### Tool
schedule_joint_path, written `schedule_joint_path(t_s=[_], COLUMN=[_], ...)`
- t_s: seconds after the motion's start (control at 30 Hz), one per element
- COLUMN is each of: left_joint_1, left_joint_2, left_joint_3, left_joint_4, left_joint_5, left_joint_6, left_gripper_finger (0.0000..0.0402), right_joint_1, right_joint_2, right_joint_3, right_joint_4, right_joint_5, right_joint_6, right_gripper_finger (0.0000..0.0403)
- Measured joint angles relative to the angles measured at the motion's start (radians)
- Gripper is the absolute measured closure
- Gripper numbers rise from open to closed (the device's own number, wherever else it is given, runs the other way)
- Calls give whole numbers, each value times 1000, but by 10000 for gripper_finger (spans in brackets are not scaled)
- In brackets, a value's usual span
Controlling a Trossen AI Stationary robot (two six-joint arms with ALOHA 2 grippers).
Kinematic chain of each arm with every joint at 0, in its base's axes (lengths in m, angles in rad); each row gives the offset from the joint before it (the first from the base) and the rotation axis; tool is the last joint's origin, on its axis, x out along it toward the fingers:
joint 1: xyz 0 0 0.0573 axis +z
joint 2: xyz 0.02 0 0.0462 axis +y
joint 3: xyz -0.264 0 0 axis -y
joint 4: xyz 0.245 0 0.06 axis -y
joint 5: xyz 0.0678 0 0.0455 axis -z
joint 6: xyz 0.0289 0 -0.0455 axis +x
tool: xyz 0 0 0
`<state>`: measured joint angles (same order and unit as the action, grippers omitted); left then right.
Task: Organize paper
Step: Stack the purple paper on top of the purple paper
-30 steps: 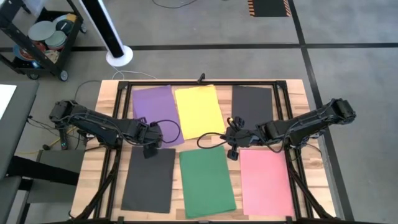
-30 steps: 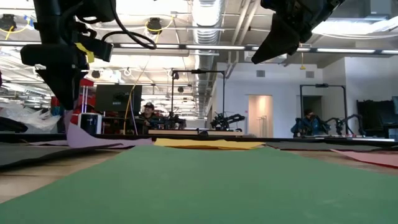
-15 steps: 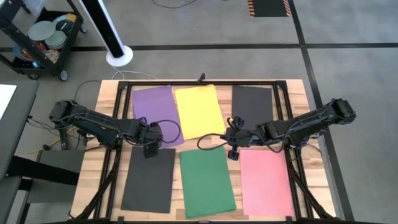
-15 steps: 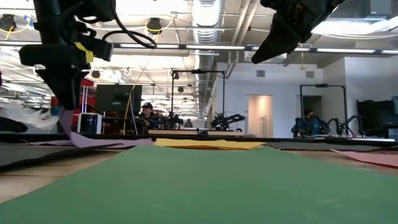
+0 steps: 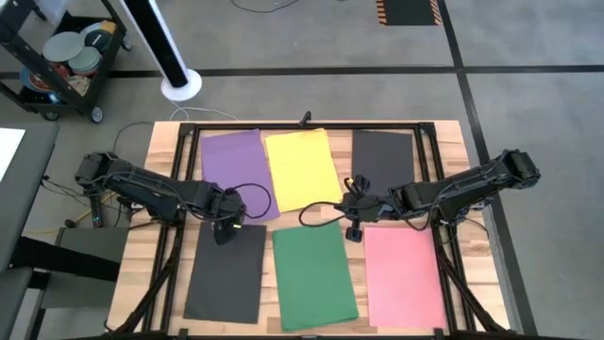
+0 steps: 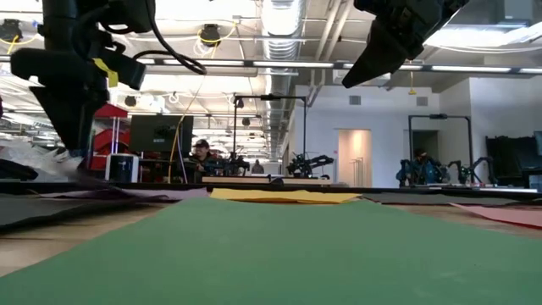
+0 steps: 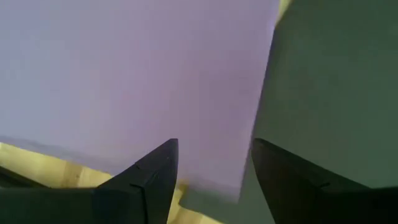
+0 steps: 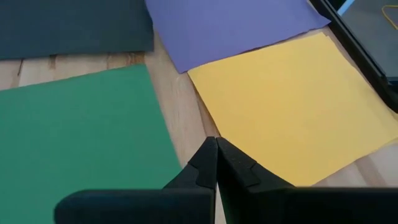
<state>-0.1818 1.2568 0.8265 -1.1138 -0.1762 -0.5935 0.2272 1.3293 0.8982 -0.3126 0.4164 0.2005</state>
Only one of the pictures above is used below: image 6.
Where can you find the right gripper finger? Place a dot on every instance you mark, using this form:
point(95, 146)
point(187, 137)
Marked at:
point(377, 55)

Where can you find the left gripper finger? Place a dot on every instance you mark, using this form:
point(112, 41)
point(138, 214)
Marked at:
point(68, 106)

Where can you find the pink paper sheet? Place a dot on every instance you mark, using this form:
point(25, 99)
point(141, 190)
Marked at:
point(508, 214)

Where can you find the green paper sheet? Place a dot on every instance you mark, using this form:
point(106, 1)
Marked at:
point(271, 254)

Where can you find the red storage bin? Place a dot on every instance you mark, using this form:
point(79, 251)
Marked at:
point(99, 163)
point(110, 140)
point(111, 112)

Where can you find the yellow tape strip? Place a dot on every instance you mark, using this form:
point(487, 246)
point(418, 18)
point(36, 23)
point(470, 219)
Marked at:
point(106, 72)

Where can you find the black ceiling dome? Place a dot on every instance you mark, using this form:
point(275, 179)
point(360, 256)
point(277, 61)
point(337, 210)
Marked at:
point(9, 30)
point(210, 36)

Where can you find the clear plastic sheet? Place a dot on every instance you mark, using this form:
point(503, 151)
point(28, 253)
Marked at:
point(46, 163)

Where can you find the white box dark front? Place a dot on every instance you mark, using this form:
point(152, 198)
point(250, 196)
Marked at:
point(120, 168)

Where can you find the black case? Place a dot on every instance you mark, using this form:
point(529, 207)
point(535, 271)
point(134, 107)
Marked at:
point(17, 171)

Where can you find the black monitor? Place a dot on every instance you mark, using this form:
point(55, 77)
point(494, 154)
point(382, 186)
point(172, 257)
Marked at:
point(158, 134)

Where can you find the dark doorway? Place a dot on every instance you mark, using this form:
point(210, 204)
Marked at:
point(425, 140)

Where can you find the pale doorway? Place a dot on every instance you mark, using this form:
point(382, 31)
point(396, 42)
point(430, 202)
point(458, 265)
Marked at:
point(355, 156)

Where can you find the person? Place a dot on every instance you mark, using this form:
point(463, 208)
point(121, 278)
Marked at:
point(202, 156)
point(257, 167)
point(423, 169)

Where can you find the black cabinet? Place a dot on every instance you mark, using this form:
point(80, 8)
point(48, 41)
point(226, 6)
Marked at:
point(510, 161)

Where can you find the background wooden table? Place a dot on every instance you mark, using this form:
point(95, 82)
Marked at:
point(237, 180)

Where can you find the grey wall vent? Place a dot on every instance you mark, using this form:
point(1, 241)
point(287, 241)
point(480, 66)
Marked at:
point(422, 101)
point(355, 101)

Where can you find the white shelf frame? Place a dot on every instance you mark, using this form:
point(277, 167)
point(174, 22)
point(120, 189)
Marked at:
point(114, 135)

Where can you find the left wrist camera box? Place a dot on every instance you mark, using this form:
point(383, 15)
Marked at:
point(127, 70)

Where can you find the black gantry frame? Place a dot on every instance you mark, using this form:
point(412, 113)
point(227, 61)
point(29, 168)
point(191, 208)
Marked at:
point(271, 98)
point(440, 116)

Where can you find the silver ceiling duct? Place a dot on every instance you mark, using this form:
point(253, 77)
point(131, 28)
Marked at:
point(281, 25)

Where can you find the black table frame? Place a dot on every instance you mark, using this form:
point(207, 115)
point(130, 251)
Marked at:
point(148, 185)

